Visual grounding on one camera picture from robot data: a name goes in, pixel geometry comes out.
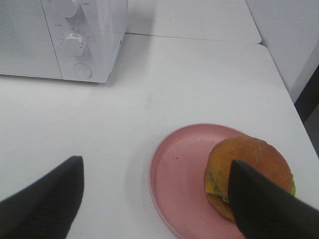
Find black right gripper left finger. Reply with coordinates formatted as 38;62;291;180
0;156;84;239

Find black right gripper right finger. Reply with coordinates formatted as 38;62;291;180
228;160;319;239

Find toy burger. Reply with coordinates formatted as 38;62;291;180
204;135;296;222

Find pink round plate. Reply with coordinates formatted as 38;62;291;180
149;123;244;239

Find white round door button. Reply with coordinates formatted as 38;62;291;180
73;63;92;78

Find white microwave door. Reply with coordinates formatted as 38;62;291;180
0;0;62;79

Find white microwave knob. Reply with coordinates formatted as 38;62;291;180
62;0;80;18
64;33;88;56

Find white microwave oven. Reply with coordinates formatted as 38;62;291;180
0;0;129;84

